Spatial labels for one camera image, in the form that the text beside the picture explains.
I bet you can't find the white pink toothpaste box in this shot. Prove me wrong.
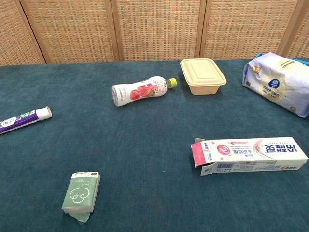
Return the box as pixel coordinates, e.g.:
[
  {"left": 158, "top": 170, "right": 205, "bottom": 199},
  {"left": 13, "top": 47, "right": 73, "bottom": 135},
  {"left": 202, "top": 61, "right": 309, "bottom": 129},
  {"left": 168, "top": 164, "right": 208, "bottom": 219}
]
[{"left": 190, "top": 136, "right": 309, "bottom": 177}]

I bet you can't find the white blue flour bag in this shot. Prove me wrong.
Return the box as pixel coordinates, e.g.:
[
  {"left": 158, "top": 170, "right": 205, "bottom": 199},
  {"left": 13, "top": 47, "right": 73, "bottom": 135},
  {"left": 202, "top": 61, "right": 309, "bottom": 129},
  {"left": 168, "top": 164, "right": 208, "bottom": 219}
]
[{"left": 242, "top": 52, "right": 309, "bottom": 118}]

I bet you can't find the purple white toothpaste tube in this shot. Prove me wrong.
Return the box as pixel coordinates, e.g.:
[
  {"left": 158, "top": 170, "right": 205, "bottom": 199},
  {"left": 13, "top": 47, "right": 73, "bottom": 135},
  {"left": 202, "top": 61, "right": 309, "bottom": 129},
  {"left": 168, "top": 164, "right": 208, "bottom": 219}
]
[{"left": 0, "top": 106, "right": 53, "bottom": 135}]

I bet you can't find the wooden rattan folding screen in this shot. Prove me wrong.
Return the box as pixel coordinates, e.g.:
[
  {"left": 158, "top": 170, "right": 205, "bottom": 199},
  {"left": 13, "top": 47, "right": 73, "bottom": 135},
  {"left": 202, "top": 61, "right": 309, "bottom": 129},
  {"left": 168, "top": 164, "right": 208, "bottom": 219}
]
[{"left": 0, "top": 0, "right": 309, "bottom": 66}]

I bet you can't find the beige lidded food container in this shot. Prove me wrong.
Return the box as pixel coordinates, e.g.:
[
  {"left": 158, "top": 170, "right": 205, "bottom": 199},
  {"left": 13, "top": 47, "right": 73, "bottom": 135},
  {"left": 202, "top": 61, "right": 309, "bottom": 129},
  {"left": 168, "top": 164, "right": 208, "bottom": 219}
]
[{"left": 180, "top": 58, "right": 227, "bottom": 95}]

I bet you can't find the green pocket tissue pack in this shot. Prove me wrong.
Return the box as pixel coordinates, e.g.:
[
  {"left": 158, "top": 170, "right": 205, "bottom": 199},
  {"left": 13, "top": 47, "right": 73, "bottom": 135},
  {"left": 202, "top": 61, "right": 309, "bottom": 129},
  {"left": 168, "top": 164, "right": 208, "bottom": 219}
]
[{"left": 61, "top": 171, "right": 101, "bottom": 224}]

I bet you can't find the peach drink bottle green cap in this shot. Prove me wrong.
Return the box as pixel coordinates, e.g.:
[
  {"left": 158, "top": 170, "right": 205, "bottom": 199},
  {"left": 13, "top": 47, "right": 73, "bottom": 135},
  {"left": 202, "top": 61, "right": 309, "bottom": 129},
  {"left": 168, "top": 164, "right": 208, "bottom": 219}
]
[{"left": 111, "top": 76, "right": 178, "bottom": 107}]

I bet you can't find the teal table cloth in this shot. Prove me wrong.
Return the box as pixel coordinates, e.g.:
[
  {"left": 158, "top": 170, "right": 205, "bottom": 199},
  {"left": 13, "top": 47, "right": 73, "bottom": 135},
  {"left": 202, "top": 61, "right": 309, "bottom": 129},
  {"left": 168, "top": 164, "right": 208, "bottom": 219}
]
[{"left": 0, "top": 58, "right": 309, "bottom": 232}]

